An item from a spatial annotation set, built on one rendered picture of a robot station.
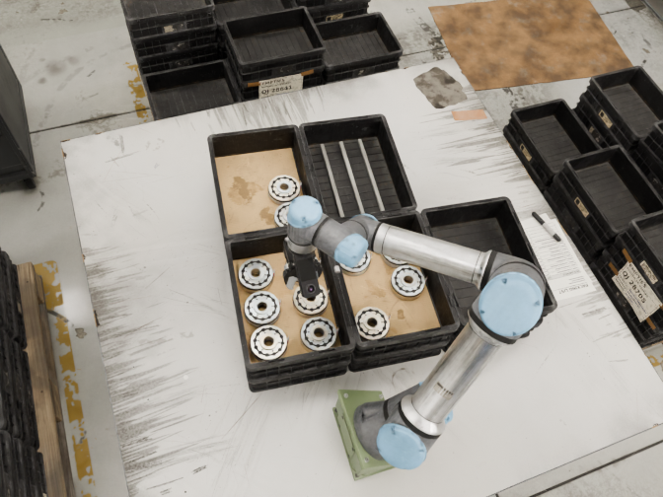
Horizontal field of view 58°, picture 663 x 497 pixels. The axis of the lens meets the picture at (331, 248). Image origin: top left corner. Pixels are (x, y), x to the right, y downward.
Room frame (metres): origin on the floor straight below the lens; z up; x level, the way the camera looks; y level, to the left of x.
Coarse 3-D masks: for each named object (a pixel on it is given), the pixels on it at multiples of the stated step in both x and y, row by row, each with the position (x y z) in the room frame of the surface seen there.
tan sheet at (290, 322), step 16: (256, 256) 0.87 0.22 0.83; (272, 256) 0.88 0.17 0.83; (240, 288) 0.76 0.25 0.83; (272, 288) 0.77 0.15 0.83; (288, 304) 0.73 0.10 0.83; (288, 320) 0.68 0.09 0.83; (304, 320) 0.69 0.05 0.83; (288, 336) 0.63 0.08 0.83; (320, 336) 0.64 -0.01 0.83; (336, 336) 0.65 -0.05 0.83; (288, 352) 0.58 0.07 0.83; (304, 352) 0.59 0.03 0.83
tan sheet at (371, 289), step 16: (368, 272) 0.88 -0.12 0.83; (384, 272) 0.88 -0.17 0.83; (352, 288) 0.81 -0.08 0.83; (368, 288) 0.82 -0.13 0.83; (384, 288) 0.83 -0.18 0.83; (352, 304) 0.76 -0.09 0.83; (368, 304) 0.77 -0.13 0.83; (384, 304) 0.78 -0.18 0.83; (400, 304) 0.79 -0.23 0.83; (416, 304) 0.79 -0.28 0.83; (400, 320) 0.73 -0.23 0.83; (416, 320) 0.74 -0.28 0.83; (432, 320) 0.75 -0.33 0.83
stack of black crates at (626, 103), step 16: (592, 80) 2.28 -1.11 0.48; (608, 80) 2.35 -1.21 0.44; (624, 80) 2.40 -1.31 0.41; (640, 80) 2.38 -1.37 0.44; (592, 96) 2.24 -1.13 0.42; (608, 96) 2.31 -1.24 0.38; (624, 96) 2.33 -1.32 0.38; (640, 96) 2.34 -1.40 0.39; (656, 96) 2.28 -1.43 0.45; (576, 112) 2.28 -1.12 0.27; (592, 112) 2.19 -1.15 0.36; (608, 112) 2.14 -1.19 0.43; (624, 112) 2.21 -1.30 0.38; (640, 112) 2.23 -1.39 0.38; (656, 112) 2.23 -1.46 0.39; (592, 128) 2.16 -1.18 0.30; (608, 128) 2.09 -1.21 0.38; (624, 128) 2.04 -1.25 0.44; (640, 128) 2.12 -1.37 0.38; (608, 144) 2.05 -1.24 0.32; (624, 144) 2.00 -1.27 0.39
